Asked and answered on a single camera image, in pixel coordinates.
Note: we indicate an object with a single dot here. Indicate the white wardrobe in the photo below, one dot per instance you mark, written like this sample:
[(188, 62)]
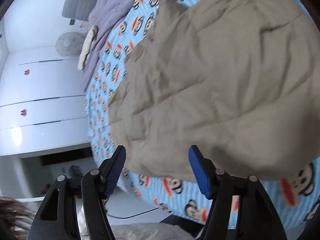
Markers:
[(42, 103)]

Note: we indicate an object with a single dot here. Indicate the cream folded garment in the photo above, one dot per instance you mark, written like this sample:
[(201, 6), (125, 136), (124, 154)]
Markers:
[(87, 47)]

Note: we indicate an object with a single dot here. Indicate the beige puffer jacket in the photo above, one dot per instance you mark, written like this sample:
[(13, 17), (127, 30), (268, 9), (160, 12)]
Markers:
[(237, 78)]

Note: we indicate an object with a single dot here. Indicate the purple duvet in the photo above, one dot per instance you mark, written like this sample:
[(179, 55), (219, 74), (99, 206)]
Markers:
[(106, 15)]

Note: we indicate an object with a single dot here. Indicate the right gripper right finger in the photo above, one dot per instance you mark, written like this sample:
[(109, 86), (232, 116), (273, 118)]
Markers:
[(241, 208)]

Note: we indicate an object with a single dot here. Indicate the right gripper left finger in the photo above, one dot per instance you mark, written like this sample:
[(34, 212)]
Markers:
[(56, 218)]

